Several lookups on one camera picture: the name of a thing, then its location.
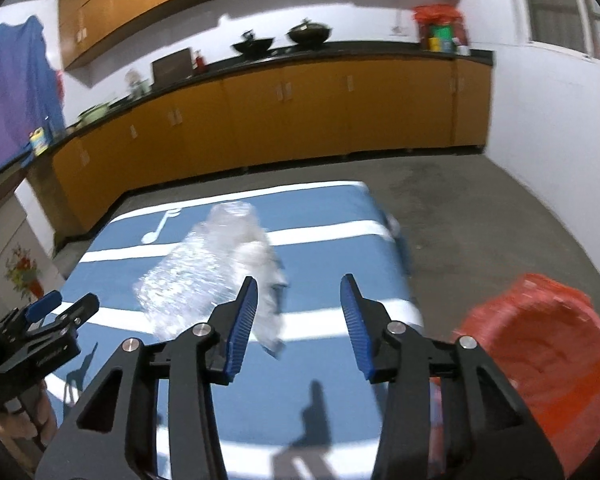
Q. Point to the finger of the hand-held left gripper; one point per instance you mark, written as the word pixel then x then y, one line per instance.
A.
pixel 42 305
pixel 77 310

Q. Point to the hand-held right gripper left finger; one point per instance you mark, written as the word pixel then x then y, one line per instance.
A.
pixel 242 330

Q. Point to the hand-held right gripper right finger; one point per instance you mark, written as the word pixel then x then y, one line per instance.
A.
pixel 355 320

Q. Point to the large clear plastic bag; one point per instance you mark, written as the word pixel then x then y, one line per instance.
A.
pixel 200 265

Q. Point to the bin with red plastic liner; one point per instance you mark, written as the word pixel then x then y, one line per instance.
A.
pixel 545 350

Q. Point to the person's left hand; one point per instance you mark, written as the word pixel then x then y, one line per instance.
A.
pixel 42 415

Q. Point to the flower sticker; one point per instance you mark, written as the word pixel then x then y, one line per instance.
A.
pixel 22 270

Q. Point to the blue white striped table cover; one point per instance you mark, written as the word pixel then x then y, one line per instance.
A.
pixel 320 260

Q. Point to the green enamel pot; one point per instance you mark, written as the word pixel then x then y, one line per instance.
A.
pixel 92 115

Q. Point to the wooden base cabinets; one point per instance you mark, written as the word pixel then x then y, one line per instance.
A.
pixel 330 105

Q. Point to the blue hanging cloth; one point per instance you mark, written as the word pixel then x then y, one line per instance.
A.
pixel 15 90

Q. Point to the glass jar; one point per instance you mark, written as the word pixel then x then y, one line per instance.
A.
pixel 136 85

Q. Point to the brown cutting board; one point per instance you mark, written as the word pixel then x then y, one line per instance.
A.
pixel 172 65

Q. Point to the red bottle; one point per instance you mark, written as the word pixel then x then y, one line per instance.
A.
pixel 199 62

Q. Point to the black kitchen countertop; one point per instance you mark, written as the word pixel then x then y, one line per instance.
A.
pixel 380 50

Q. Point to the black wok with lid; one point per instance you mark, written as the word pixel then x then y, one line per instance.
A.
pixel 307 35

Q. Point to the white cup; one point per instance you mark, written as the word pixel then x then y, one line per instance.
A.
pixel 463 50

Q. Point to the green box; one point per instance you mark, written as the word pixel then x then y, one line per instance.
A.
pixel 442 40

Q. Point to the red plastic bag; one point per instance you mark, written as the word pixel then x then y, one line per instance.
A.
pixel 437 12

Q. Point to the barred window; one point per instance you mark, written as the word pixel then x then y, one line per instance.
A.
pixel 555 5

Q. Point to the white wall socket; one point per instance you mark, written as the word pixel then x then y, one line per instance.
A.
pixel 399 30

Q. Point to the wooden wall cabinets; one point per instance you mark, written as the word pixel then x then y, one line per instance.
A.
pixel 110 5

